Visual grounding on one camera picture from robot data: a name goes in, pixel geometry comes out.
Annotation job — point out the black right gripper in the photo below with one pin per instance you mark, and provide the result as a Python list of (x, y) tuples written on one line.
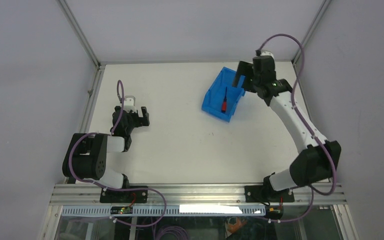
[(244, 69)]

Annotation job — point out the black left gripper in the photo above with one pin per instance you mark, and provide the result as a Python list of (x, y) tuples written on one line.
[(140, 121)]

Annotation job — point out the red handled screwdriver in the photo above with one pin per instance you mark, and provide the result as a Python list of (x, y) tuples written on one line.
[(224, 102)]

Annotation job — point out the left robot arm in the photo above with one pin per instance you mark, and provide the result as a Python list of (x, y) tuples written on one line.
[(86, 157)]

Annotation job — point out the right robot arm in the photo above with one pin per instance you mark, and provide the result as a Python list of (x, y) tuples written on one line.
[(317, 157)]

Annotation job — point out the blue plastic bin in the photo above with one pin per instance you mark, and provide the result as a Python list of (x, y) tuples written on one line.
[(213, 98)]

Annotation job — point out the small green circuit board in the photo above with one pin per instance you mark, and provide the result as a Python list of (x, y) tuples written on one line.
[(121, 210)]

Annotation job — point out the orange object below table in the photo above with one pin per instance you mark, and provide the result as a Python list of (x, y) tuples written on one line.
[(233, 224)]

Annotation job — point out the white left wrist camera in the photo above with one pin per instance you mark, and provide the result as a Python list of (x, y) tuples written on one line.
[(129, 104)]

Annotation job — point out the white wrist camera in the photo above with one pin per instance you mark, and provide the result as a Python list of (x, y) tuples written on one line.
[(264, 53), (129, 104)]

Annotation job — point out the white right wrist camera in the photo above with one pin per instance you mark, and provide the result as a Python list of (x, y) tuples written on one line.
[(264, 53)]

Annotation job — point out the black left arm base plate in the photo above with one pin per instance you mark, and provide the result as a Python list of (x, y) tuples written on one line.
[(133, 195)]

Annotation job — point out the white slotted cable duct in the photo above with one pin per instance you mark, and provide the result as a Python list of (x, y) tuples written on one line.
[(189, 210)]

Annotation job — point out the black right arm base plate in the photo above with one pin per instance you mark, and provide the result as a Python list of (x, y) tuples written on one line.
[(261, 194)]

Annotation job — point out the aluminium front rail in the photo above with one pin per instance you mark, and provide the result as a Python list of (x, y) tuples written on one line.
[(83, 194)]

